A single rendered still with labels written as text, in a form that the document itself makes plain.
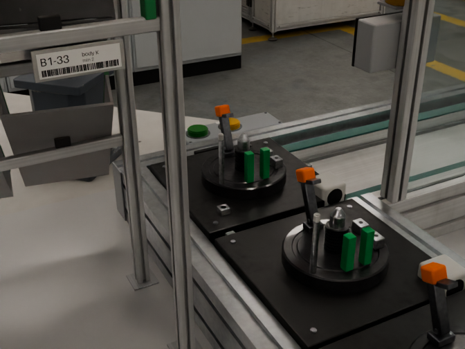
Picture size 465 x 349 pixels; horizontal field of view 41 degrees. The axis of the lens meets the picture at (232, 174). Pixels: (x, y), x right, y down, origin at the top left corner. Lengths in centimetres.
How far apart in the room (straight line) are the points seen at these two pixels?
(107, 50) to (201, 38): 369
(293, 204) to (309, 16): 443
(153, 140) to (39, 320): 61
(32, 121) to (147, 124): 76
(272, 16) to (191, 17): 107
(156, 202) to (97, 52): 42
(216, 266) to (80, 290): 24
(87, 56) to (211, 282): 35
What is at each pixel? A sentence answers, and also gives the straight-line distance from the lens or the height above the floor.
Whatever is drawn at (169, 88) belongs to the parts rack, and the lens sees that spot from 66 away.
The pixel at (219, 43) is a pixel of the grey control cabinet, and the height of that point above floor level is 22.
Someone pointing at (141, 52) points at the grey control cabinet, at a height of 23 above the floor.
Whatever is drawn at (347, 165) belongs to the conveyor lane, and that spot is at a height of 92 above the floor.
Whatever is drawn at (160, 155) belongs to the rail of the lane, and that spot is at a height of 96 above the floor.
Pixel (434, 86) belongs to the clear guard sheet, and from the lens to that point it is 98.
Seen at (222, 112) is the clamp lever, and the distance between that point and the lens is 104.
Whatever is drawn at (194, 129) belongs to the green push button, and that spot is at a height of 97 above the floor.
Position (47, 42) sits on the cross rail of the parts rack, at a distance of 61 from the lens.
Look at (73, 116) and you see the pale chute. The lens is 78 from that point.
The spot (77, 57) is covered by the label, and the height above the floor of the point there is 128.
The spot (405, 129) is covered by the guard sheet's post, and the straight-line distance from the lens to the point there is 96.
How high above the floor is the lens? 147
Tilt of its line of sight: 29 degrees down
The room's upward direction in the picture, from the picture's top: straight up
